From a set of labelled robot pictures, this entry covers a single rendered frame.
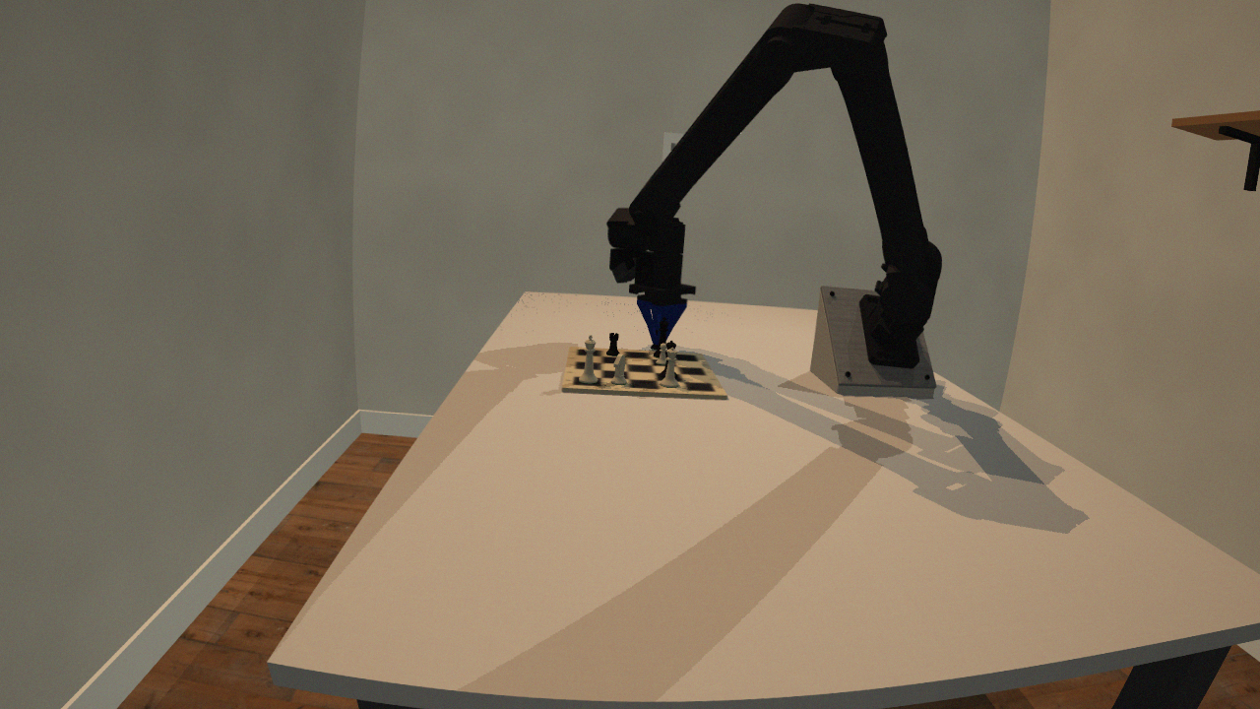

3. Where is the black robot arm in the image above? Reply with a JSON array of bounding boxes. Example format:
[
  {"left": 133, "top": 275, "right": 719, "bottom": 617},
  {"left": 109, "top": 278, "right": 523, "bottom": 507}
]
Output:
[{"left": 606, "top": 3, "right": 942, "bottom": 368}]

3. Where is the black and cream chessboard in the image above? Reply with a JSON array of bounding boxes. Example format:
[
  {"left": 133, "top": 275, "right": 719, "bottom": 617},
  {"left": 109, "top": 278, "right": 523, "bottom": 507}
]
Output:
[{"left": 562, "top": 348, "right": 727, "bottom": 400}]

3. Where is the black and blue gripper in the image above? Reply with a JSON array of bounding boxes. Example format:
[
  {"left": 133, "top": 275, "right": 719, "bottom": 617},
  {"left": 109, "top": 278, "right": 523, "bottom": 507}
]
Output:
[{"left": 629, "top": 252, "right": 696, "bottom": 345}]

